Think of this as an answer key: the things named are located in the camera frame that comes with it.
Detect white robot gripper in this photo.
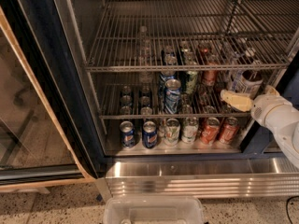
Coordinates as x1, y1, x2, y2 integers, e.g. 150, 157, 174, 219
221, 85, 284, 126

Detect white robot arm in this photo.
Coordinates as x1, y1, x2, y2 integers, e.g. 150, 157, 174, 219
221, 85, 299, 168

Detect red can middle shelf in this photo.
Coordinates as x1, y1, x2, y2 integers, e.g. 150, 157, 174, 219
202, 70, 218, 87

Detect green can middle shelf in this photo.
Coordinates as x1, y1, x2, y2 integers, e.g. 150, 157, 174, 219
183, 71, 198, 94

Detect blue white can middle shelf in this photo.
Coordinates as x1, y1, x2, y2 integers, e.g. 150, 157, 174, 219
164, 78, 181, 114

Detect clear bottle back shelf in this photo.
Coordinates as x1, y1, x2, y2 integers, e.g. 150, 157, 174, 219
137, 26, 153, 84

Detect stainless steel fridge base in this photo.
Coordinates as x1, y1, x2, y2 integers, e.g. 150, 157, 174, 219
95, 158, 299, 201

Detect glass fridge door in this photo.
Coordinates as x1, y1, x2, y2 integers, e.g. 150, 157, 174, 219
0, 8, 94, 193

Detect red can bottom right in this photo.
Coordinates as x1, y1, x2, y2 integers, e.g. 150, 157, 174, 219
219, 117, 239, 145

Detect red can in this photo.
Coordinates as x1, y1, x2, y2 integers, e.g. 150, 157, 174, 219
200, 118, 220, 145
219, 117, 239, 145

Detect red can bottom left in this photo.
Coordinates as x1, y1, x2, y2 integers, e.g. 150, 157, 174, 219
200, 118, 220, 145

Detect white green can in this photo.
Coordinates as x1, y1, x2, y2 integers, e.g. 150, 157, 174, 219
181, 118, 198, 143
164, 119, 180, 147

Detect white green can bottom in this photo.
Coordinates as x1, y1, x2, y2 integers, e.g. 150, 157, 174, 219
164, 119, 180, 147

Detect blue pepsi can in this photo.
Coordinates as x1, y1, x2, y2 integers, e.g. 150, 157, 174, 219
142, 120, 157, 148
120, 120, 135, 147

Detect blue pepsi can left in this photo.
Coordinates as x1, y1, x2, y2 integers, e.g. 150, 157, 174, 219
120, 120, 135, 147

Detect clear plastic bin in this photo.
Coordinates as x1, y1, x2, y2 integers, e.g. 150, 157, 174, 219
103, 195, 205, 224

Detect middle wire fridge shelf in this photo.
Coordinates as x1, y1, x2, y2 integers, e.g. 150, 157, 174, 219
99, 84, 249, 119

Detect wire fridge shelf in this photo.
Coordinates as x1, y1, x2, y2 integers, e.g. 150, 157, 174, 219
85, 0, 298, 73
99, 84, 249, 119

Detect black cable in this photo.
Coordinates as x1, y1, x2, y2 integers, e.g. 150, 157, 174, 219
285, 195, 299, 224

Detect upper wire fridge shelf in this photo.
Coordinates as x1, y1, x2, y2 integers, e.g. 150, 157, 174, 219
85, 0, 298, 73

